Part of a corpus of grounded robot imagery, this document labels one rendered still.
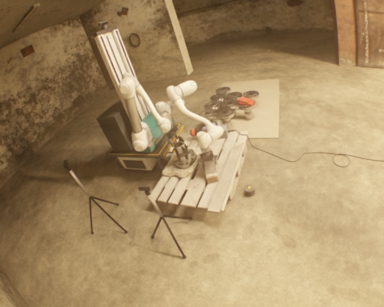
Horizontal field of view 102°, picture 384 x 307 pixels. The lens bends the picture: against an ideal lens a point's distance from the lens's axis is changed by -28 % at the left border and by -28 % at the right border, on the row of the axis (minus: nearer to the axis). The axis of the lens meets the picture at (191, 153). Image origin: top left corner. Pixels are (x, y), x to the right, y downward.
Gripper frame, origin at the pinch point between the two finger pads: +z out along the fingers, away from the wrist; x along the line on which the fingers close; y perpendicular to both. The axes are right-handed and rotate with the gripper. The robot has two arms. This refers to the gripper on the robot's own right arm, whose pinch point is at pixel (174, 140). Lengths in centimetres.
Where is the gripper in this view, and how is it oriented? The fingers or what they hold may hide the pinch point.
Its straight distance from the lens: 243.8
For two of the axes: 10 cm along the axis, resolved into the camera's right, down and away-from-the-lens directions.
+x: -3.4, 6.4, -6.9
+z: 2.7, 7.7, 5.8
